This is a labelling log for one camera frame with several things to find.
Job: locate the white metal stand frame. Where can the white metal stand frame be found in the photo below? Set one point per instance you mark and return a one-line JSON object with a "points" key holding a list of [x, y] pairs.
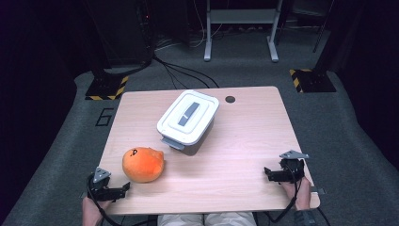
{"points": [[241, 15]]}

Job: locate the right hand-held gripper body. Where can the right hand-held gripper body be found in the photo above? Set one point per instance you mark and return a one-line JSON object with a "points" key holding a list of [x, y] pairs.
{"points": [[291, 169]]}

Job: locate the dark computer cabinet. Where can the dark computer cabinet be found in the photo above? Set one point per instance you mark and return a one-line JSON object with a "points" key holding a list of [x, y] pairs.
{"points": [[125, 31]]}

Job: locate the person's left leg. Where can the person's left leg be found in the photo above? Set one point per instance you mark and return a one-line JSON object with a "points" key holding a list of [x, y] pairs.
{"points": [[180, 220]]}

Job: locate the orange plush toy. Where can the orange plush toy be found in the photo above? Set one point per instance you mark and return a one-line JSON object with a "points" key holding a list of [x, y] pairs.
{"points": [[142, 164]]}

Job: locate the white box lid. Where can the white box lid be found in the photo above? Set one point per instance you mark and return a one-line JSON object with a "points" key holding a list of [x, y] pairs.
{"points": [[188, 116]]}

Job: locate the black yellow striped stand base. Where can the black yellow striped stand base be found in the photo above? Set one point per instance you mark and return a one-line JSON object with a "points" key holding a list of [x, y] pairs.
{"points": [[105, 88], [313, 81]]}

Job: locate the person's right leg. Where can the person's right leg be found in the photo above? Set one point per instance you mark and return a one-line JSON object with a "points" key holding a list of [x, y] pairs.
{"points": [[230, 219]]}

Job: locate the round black table grommet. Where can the round black table grommet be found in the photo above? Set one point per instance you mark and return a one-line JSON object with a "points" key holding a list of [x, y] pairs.
{"points": [[230, 99]]}

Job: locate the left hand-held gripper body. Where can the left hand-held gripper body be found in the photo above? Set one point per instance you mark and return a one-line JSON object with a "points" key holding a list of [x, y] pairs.
{"points": [[100, 190]]}

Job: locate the grey metal table bracket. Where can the grey metal table bracket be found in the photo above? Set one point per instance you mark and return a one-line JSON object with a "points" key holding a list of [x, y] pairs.
{"points": [[84, 195], [318, 190]]}

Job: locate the person's left hand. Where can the person's left hand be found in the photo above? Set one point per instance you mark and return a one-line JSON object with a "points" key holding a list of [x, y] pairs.
{"points": [[92, 213]]}

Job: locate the person's leg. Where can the person's leg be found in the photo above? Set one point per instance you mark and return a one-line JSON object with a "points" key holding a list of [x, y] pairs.
{"points": [[230, 219], [180, 220]]}

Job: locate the clear brown storage box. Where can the clear brown storage box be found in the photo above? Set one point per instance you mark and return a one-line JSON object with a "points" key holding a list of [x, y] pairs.
{"points": [[200, 142]]}

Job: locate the person's right hand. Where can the person's right hand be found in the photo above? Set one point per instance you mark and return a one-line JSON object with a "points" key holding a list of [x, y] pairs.
{"points": [[302, 194]]}

